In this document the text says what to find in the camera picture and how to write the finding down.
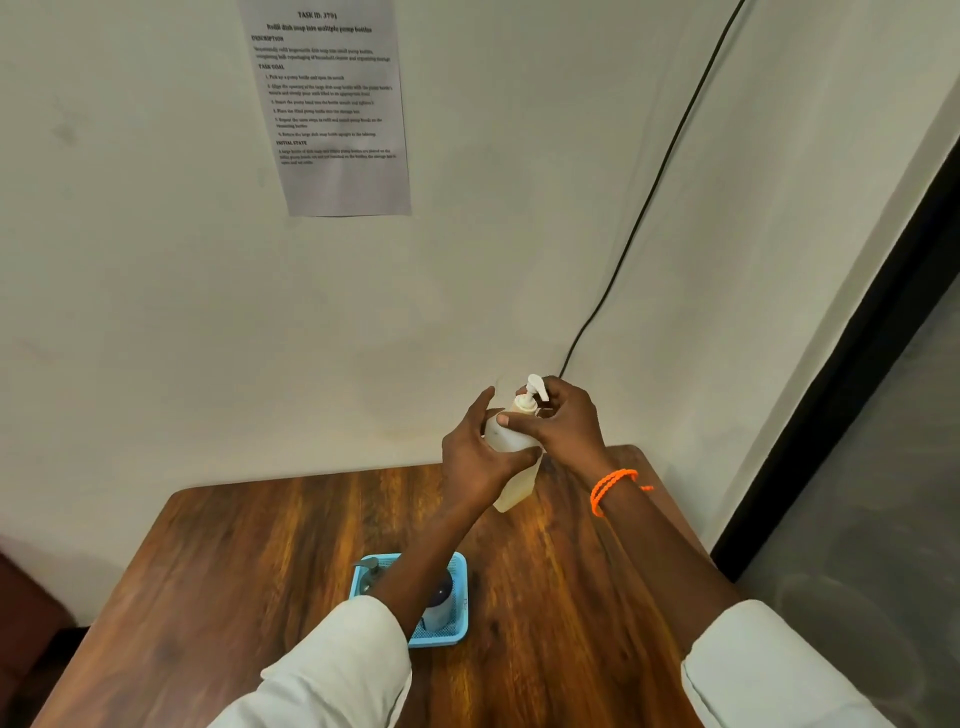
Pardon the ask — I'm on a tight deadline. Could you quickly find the person's left hand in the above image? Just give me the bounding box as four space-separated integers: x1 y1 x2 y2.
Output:
440 386 543 523

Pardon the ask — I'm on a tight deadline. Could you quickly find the person's right hand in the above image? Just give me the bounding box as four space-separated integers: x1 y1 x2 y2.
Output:
494 375 613 489

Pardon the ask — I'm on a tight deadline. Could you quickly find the large yellow soap bottle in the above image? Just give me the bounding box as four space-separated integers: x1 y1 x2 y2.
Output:
483 397 545 514

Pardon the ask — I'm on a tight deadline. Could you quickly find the white pump head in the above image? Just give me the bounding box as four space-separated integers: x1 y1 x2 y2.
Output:
513 373 550 415

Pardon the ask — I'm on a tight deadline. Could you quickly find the small navy white pump bottle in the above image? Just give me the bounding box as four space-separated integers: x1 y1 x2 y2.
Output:
421 573 456 633

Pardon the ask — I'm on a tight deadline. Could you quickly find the person's left forearm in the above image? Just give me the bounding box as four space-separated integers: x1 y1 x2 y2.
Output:
367 506 481 639

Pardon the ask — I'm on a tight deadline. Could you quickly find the person's right forearm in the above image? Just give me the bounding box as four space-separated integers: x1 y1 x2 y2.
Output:
596 483 744 661

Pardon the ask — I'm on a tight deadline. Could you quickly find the person's left white sleeve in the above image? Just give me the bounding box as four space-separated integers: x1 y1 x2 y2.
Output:
209 596 414 728

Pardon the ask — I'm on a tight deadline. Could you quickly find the person's white sleeve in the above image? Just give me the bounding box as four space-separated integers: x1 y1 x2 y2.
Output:
680 599 894 728
209 596 414 728

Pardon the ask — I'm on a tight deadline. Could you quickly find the person's right white sleeve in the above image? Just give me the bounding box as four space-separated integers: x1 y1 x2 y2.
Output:
680 599 894 728

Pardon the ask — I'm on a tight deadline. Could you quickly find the blue plastic mesh basket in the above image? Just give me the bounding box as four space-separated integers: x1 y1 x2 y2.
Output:
349 552 470 649

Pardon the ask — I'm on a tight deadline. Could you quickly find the printed paper sheet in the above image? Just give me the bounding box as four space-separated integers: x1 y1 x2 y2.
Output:
238 0 413 219

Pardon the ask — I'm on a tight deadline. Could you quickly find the maroon upholstered seat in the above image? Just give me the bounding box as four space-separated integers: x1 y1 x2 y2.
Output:
0 551 73 699

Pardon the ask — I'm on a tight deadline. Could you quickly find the orange beaded bracelet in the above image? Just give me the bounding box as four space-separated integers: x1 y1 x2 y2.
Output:
589 468 655 519

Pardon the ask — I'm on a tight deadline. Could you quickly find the black door frame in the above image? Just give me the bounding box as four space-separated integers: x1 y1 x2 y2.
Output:
710 138 960 583

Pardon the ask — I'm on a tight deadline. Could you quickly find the long black wall cable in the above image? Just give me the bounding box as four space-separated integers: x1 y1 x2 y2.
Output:
558 0 748 380

